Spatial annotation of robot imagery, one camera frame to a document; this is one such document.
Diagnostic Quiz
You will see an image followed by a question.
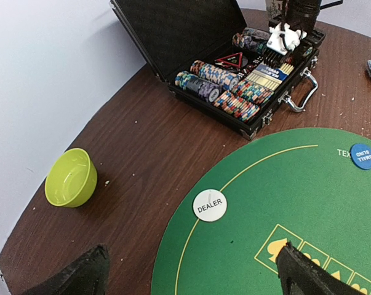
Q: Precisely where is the white dealer button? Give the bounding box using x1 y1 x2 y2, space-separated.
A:
193 189 228 222

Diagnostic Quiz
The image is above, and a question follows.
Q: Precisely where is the red translucent dice row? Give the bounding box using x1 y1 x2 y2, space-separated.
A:
237 56 263 80

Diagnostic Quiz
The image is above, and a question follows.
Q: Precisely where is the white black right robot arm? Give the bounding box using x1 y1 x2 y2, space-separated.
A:
261 0 343 68

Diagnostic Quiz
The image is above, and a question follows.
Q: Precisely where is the triangular black red plaque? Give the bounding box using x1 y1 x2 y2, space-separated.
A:
215 52 243 68

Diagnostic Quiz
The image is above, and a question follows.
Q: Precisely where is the white patterned ceramic mug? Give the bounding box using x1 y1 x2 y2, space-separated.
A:
265 0 283 20

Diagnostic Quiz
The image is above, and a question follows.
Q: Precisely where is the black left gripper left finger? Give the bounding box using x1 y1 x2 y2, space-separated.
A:
24 245 110 294

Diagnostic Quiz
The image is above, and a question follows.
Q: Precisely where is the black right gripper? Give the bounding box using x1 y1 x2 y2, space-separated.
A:
258 28 325 68

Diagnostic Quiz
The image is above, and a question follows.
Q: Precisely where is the lime green plastic bowl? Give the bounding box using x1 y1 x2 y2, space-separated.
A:
44 148 97 208

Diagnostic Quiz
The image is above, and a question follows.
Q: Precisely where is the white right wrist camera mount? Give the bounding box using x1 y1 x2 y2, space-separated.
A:
266 21 308 55

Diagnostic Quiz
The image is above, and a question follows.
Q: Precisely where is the silver case handle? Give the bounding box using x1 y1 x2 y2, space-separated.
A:
278 67 319 113

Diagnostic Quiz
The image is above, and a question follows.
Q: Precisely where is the round green poker mat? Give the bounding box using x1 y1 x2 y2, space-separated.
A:
151 128 371 294

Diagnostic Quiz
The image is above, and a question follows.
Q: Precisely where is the black poker chip case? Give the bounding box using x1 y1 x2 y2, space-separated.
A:
111 1 319 139

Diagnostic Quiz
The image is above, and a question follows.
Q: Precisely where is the blue small blind button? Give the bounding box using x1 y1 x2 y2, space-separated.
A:
350 143 371 170

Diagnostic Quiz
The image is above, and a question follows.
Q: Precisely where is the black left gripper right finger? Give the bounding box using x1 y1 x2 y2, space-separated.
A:
276 242 361 295

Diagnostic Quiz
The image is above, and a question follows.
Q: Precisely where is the blue texas holdem card box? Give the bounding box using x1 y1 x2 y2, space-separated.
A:
245 63 295 91

